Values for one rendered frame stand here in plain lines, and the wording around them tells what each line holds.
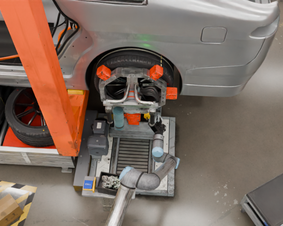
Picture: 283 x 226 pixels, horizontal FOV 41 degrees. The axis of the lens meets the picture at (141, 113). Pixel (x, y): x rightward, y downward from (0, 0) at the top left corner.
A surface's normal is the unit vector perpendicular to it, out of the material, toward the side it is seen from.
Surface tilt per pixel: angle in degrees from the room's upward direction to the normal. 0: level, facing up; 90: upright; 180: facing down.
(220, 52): 90
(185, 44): 90
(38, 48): 90
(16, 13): 90
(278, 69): 0
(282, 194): 0
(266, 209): 0
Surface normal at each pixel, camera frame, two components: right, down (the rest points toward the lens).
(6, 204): 0.00, -0.55
